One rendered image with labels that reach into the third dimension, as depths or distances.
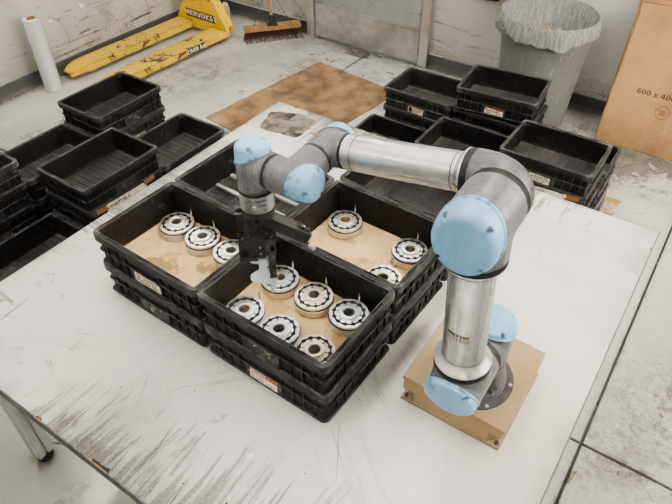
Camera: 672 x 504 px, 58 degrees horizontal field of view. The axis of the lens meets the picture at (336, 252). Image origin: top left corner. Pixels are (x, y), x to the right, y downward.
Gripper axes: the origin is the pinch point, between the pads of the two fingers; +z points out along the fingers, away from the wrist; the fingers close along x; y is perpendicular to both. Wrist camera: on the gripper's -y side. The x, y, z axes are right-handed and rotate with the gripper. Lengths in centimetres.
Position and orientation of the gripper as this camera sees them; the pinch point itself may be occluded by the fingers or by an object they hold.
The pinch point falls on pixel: (274, 279)
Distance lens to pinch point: 143.7
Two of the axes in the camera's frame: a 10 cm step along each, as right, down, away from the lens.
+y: -9.9, 1.0, -1.2
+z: 0.2, 8.1, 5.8
